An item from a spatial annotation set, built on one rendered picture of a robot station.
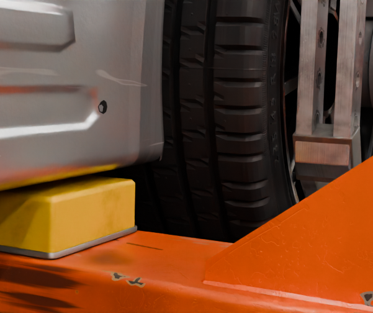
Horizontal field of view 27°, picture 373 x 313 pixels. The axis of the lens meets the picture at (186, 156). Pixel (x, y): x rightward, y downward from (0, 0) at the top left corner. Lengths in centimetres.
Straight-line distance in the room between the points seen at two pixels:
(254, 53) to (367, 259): 33
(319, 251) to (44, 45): 25
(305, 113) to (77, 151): 30
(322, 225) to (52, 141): 22
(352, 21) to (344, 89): 7
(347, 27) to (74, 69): 32
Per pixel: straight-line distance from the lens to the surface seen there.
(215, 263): 57
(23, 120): 59
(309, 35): 84
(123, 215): 72
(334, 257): 54
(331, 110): 115
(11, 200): 65
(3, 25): 55
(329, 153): 84
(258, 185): 84
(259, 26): 81
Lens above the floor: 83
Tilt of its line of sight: 6 degrees down
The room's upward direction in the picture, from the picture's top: 2 degrees clockwise
